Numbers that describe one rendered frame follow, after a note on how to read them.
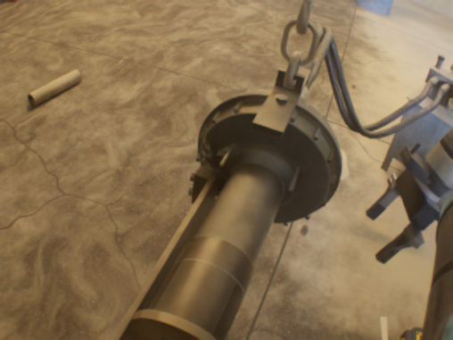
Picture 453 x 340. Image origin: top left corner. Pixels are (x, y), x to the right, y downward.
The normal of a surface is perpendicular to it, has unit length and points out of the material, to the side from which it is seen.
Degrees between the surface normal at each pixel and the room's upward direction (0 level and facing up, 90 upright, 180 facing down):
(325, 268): 0
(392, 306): 0
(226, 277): 28
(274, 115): 0
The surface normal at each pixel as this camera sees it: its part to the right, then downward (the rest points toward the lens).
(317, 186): 0.04, 0.59
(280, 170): 0.23, 0.04
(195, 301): 0.24, -0.71
